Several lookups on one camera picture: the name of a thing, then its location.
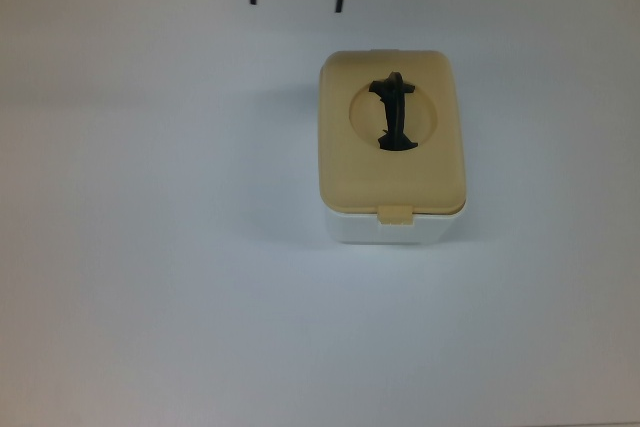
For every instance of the white plastic tool case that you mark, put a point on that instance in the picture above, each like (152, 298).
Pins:
(350, 229)

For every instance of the tan plastic case lid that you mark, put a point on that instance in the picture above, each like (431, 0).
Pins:
(390, 179)

